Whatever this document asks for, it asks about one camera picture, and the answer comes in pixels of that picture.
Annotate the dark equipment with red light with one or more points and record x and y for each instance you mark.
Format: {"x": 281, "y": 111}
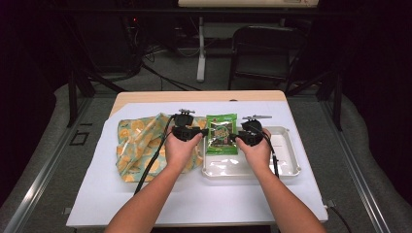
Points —
{"x": 107, "y": 42}

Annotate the white plastic tray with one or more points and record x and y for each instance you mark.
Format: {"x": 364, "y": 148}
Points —
{"x": 285, "y": 155}

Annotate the black folding chair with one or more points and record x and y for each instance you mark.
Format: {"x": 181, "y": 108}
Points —
{"x": 265, "y": 61}

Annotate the black metal stand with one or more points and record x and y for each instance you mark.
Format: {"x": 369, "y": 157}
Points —
{"x": 73, "y": 97}
{"x": 338, "y": 103}

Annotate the wooden table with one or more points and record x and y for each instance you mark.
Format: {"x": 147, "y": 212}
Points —
{"x": 194, "y": 95}

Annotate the person's right hand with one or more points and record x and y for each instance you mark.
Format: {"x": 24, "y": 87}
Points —
{"x": 257, "y": 157}

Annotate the white table mat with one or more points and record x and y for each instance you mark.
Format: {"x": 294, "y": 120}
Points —
{"x": 210, "y": 200}

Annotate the green snack packet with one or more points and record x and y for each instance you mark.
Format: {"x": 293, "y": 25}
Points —
{"x": 222, "y": 142}

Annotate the aluminium floor rail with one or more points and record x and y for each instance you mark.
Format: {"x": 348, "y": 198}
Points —
{"x": 356, "y": 174}
{"x": 42, "y": 174}

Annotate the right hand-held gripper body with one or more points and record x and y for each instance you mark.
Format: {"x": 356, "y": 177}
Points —
{"x": 253, "y": 136}

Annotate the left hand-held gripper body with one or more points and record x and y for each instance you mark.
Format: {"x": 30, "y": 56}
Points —
{"x": 184, "y": 131}

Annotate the white desk leg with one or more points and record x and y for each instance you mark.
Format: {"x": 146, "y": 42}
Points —
{"x": 201, "y": 51}

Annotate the person's left hand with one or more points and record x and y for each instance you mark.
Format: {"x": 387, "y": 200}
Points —
{"x": 179, "y": 153}

